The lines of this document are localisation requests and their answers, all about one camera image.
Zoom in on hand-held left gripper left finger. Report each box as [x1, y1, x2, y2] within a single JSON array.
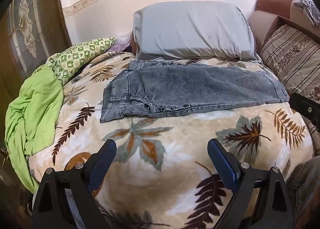
[[31, 139, 117, 229]]

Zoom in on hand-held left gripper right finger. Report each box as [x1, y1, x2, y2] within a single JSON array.
[[207, 138, 295, 229]]

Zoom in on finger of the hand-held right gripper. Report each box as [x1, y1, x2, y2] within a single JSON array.
[[289, 92, 320, 130]]

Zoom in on grey-blue denim pants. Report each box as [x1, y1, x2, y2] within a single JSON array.
[[100, 60, 290, 123]]

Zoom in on striped beige cushion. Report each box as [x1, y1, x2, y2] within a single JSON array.
[[260, 24, 320, 145]]

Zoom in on leaf-print beige blanket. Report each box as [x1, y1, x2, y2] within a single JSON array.
[[27, 51, 315, 229]]

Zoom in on lime green cloth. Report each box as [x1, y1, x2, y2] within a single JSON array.
[[4, 64, 64, 193]]

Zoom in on grey crumpled cloth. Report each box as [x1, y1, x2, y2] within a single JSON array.
[[292, 0, 320, 26]]

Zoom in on green white patterned cloth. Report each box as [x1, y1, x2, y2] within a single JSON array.
[[45, 37, 117, 86]]

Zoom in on brown pillow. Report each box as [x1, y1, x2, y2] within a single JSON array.
[[130, 41, 140, 56]]

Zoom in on clear plastic bag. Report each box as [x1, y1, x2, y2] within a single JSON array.
[[110, 33, 133, 52]]

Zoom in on light blue pillow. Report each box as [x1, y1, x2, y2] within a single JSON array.
[[132, 1, 258, 61]]

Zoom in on wooden door with ornate glass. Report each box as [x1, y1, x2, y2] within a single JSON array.
[[0, 0, 73, 110]]

